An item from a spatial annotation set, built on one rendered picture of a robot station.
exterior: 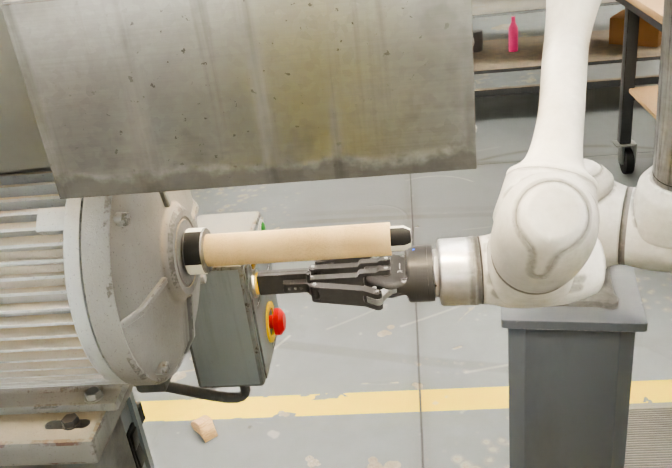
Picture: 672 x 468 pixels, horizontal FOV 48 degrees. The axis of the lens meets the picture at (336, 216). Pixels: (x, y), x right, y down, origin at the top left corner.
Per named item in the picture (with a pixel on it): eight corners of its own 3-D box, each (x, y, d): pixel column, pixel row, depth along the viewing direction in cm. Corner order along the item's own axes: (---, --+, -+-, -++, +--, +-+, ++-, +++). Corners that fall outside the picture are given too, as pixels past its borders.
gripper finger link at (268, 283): (311, 289, 103) (310, 292, 102) (260, 292, 103) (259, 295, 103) (308, 270, 101) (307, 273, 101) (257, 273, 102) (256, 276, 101)
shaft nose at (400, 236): (389, 221, 73) (391, 241, 74) (389, 235, 71) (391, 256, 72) (410, 220, 73) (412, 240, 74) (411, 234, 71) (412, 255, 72)
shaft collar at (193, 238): (188, 219, 75) (198, 256, 78) (177, 246, 72) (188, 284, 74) (207, 218, 75) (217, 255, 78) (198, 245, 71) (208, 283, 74)
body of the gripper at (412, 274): (438, 314, 98) (367, 318, 99) (435, 279, 106) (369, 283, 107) (435, 264, 95) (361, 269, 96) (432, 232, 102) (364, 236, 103)
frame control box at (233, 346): (100, 451, 107) (49, 298, 95) (144, 356, 126) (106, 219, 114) (270, 445, 104) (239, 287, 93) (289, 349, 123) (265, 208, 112)
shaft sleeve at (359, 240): (207, 227, 75) (214, 253, 77) (201, 246, 72) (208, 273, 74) (389, 215, 73) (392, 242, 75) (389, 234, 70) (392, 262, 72)
